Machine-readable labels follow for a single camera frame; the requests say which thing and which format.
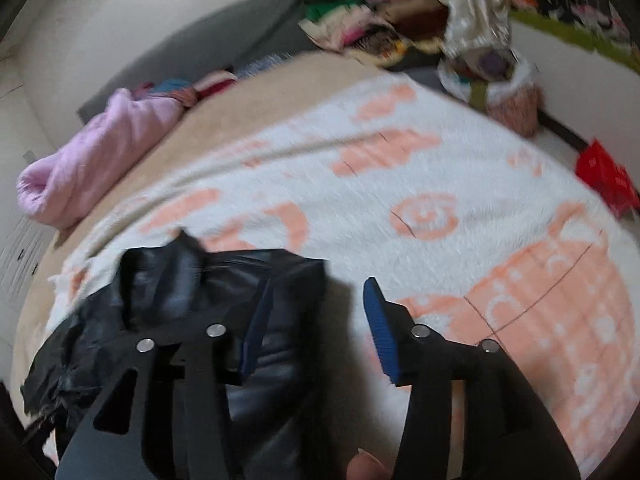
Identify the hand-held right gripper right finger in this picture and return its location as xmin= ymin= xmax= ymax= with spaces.
xmin=363 ymin=276 xmax=582 ymax=480

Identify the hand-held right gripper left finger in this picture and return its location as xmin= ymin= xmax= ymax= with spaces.
xmin=55 ymin=277 xmax=276 ymax=480

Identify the black jacket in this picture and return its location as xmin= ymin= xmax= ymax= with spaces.
xmin=20 ymin=229 xmax=353 ymax=480

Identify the pile of colourful clothes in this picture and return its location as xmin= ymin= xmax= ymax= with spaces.
xmin=297 ymin=0 xmax=452 ymax=69

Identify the person's right hand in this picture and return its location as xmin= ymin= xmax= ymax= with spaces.
xmin=347 ymin=447 xmax=394 ymax=480

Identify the white and orange printed blanket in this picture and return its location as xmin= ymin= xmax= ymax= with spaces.
xmin=45 ymin=72 xmax=638 ymax=467

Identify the pink fleece garment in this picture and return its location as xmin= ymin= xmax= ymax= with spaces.
xmin=16 ymin=87 xmax=197 ymax=229

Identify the red and white garment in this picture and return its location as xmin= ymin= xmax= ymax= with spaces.
xmin=192 ymin=70 xmax=239 ymax=102

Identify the pink basket with white bag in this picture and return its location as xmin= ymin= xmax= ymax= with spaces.
xmin=437 ymin=47 xmax=547 ymax=139

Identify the blue striped cloth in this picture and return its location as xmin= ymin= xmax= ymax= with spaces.
xmin=232 ymin=52 xmax=295 ymax=79

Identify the red bag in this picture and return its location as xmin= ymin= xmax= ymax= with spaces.
xmin=574 ymin=137 xmax=640 ymax=219

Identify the grey pillow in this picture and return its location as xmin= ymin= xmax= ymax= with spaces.
xmin=77 ymin=0 xmax=322 ymax=126

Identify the cream satin curtain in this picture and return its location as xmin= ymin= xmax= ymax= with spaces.
xmin=425 ymin=0 xmax=512 ymax=57

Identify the green cloth strip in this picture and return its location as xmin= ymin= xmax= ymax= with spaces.
xmin=509 ymin=10 xmax=640 ymax=75

